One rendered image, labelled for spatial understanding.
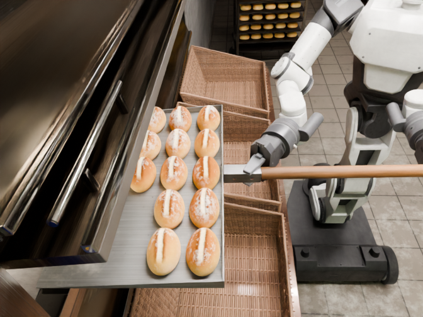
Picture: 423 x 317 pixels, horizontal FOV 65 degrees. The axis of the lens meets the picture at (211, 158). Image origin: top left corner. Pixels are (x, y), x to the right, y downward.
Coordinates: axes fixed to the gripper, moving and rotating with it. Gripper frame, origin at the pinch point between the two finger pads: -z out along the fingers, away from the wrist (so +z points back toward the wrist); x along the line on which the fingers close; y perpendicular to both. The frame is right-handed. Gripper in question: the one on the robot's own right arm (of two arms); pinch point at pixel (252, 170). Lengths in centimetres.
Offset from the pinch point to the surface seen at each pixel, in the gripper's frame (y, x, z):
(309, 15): -142, -124, 394
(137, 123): -13.1, 22.2, -20.0
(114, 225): -1.8, 19.6, -36.5
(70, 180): -7.9, 25.8, -37.0
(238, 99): -68, -63, 101
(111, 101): -18.1, 25.5, -20.6
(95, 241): 0.1, 22.7, -40.6
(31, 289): -21, -3, -48
